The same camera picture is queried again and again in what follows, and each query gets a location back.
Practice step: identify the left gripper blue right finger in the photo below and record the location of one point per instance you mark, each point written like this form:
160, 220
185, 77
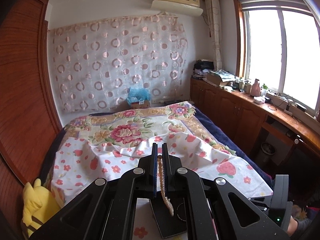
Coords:
165, 163

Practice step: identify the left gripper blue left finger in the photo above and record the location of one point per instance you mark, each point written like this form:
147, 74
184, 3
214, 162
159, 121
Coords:
154, 155

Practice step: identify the black square jewelry box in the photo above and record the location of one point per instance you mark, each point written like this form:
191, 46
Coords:
168, 225

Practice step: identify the person's right hand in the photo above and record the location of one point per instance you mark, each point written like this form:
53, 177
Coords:
296, 227

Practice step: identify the navy blue bed cover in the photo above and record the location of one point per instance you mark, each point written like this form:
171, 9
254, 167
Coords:
218, 134

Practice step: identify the floral beige blanket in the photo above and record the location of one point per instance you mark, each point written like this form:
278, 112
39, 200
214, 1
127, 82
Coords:
133, 126

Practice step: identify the strawberry flower white bedsheet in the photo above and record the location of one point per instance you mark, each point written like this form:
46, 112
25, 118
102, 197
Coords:
79, 162

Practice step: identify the wooden sideboard cabinet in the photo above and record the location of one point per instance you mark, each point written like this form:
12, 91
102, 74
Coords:
242, 120

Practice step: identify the dark clothes pile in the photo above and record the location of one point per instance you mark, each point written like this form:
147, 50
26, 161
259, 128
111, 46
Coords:
202, 68

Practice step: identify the cardboard box on cabinet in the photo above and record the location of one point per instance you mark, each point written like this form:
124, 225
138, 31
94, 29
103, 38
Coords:
220, 78

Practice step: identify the pink circle sheer curtain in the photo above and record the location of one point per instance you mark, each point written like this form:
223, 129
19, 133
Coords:
97, 64

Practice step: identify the white power strip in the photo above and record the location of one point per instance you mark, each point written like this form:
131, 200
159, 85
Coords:
283, 104

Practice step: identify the pink bottle on sill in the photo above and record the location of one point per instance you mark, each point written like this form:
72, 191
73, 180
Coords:
255, 89

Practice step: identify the yellow plush toy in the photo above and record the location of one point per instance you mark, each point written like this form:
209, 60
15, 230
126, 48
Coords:
39, 205

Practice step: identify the beige patterned window curtain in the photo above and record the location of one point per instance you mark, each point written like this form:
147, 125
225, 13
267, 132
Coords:
214, 21

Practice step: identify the white wall air conditioner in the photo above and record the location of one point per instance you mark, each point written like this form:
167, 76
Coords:
184, 7

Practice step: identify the window with white frame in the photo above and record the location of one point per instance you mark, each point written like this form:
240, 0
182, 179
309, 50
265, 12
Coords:
278, 44

